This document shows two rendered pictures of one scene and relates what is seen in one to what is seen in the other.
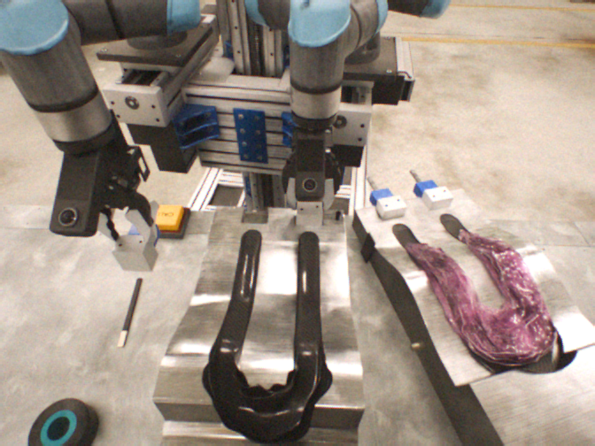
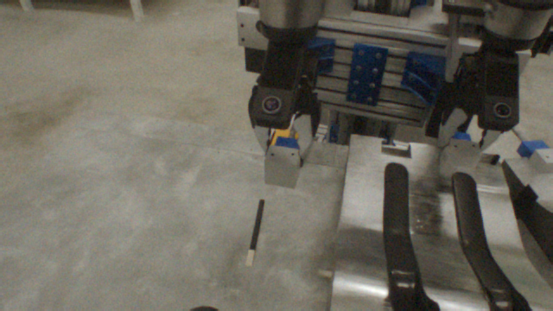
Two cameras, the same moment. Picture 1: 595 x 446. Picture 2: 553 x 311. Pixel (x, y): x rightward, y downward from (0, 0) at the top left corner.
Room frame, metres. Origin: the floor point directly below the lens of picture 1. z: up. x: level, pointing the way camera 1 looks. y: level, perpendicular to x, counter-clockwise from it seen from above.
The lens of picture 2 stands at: (-0.07, 0.20, 1.34)
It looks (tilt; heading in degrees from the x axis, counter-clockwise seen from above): 43 degrees down; 11
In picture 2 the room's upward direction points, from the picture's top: straight up
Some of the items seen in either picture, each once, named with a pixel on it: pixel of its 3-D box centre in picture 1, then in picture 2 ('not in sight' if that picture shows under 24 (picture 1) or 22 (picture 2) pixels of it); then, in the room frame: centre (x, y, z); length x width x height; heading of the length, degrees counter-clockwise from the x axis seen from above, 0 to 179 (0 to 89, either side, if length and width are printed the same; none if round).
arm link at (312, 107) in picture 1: (312, 96); (512, 16); (0.48, -0.03, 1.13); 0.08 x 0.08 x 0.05
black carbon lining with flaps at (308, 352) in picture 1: (274, 306); (446, 242); (0.25, 0.03, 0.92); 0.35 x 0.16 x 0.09; 178
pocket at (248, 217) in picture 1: (256, 221); (394, 155); (0.47, 0.08, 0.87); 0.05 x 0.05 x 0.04; 88
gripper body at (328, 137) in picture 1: (312, 139); (491, 66); (0.49, -0.03, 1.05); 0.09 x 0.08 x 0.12; 178
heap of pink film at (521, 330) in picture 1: (483, 280); not in sight; (0.31, -0.31, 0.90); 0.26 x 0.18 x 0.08; 15
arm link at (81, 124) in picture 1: (71, 113); (287, 3); (0.37, 0.27, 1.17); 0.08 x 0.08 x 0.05
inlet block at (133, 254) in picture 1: (145, 232); (288, 147); (0.39, 0.26, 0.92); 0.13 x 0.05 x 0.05; 178
